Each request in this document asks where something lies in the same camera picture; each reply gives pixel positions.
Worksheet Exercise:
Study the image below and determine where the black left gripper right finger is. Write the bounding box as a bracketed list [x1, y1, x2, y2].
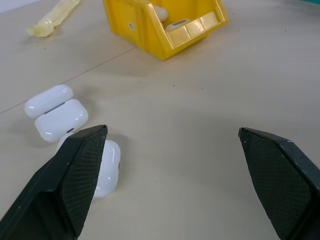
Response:
[238, 126, 320, 240]

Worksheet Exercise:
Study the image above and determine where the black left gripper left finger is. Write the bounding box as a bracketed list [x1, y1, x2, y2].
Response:
[0, 124, 109, 240]

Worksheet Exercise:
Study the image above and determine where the yellow plastic bin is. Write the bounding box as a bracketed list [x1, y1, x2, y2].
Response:
[102, 0, 229, 62]

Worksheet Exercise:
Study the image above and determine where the yellow plastic packet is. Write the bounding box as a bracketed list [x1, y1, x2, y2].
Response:
[25, 0, 82, 39]

